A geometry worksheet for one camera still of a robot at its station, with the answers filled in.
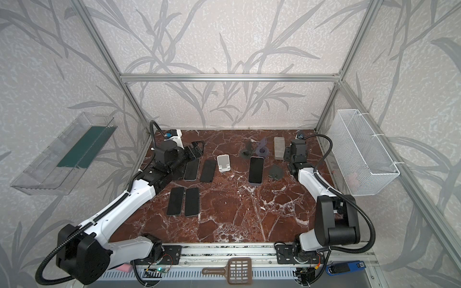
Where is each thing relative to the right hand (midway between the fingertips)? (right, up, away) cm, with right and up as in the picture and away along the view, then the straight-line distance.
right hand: (294, 147), depth 91 cm
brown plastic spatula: (-28, -49, -20) cm, 60 cm away
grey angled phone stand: (-24, -2, +14) cm, 28 cm away
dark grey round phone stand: (-15, -2, +17) cm, 23 cm away
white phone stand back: (-37, -9, +8) cm, 39 cm away
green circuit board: (-60, -49, -20) cm, 80 cm away
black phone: (-46, -13, +7) cm, 48 cm away
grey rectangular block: (-4, 0, +18) cm, 18 cm away
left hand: (-46, +2, -13) cm, 48 cm away
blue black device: (+10, -47, -22) cm, 53 cm away
